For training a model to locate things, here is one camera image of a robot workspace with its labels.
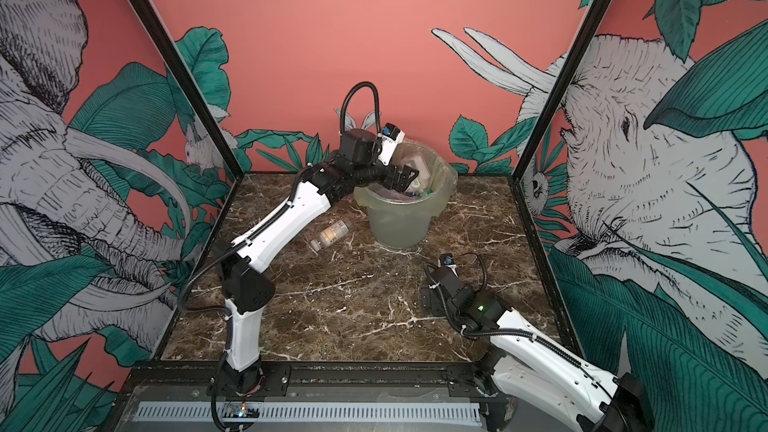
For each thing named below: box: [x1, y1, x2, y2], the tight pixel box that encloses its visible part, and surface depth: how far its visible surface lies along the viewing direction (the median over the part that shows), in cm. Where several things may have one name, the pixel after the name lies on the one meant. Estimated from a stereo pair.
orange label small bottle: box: [310, 220, 349, 252], surface depth 100 cm
